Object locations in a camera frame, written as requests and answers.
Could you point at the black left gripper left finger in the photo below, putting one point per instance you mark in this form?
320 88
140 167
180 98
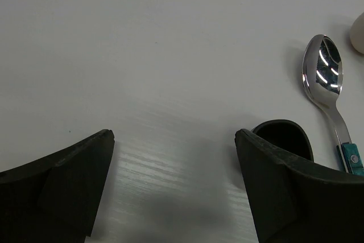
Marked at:
56 198

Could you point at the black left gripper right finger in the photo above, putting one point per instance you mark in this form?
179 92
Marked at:
295 200

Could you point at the black silicone spoon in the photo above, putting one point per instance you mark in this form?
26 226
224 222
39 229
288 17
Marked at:
287 135

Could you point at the silver spoon green handle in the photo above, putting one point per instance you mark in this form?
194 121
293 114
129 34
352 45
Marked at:
322 76

